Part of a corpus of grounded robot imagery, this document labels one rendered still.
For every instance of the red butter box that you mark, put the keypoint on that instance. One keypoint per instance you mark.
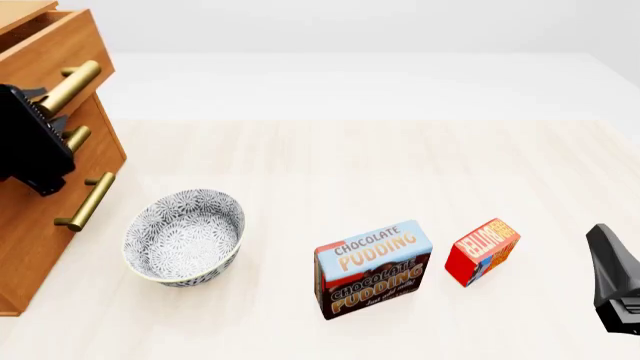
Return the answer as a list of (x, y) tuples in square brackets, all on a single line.
[(482, 253)]

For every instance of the chocolate pudding box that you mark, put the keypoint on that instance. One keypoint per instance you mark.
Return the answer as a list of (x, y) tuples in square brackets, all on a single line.
[(372, 270)]

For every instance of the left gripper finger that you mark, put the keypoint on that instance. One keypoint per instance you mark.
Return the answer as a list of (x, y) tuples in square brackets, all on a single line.
[(59, 125), (36, 93)]

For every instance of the grey floral patterned bowl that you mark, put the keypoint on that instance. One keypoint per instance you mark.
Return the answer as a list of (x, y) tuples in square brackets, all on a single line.
[(185, 236)]

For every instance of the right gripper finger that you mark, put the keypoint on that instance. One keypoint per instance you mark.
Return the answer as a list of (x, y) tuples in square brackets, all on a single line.
[(612, 262)]

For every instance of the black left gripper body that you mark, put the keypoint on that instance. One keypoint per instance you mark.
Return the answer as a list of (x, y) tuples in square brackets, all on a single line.
[(27, 142)]

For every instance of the wooden cabinet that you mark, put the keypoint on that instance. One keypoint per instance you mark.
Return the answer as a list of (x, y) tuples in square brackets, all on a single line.
[(20, 240)]

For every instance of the wooden drawer, pulled open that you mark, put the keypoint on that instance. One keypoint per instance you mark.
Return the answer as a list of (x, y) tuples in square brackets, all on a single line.
[(47, 48)]

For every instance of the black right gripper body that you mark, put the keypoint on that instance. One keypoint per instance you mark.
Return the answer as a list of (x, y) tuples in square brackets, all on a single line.
[(622, 313)]

